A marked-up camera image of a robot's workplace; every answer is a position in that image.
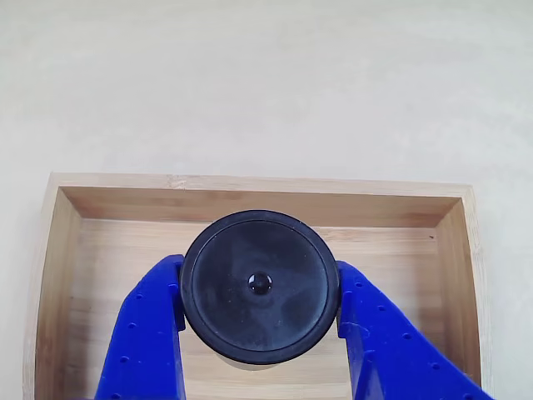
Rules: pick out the black cylinder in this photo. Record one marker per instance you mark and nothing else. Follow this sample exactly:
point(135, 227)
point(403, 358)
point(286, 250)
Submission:
point(258, 287)

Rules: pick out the shallow wooden box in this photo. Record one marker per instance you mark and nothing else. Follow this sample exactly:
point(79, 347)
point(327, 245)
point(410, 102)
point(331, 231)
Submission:
point(125, 250)

